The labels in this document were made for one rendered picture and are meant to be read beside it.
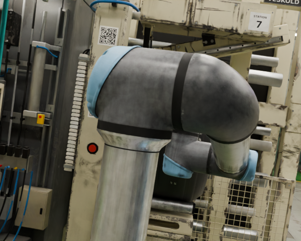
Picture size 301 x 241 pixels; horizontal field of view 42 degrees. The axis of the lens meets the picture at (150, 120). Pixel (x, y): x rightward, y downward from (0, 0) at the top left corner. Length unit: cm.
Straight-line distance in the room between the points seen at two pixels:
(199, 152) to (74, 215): 86
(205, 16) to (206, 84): 133
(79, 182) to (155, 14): 83
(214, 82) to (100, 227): 27
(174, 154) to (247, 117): 38
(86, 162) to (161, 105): 109
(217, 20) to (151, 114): 133
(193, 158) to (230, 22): 104
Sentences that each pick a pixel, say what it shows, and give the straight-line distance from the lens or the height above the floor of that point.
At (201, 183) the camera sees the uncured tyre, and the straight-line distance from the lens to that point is 146.
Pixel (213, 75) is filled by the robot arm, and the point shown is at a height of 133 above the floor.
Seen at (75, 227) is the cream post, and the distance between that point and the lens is 168.
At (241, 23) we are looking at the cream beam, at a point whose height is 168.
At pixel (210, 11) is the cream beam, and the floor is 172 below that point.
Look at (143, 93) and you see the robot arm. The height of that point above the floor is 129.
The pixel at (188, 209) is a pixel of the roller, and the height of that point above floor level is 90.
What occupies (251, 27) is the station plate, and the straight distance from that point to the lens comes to 187.
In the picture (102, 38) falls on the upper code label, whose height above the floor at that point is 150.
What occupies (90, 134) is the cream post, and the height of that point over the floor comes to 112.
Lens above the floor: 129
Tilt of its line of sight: 3 degrees down
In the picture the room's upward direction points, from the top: 8 degrees clockwise
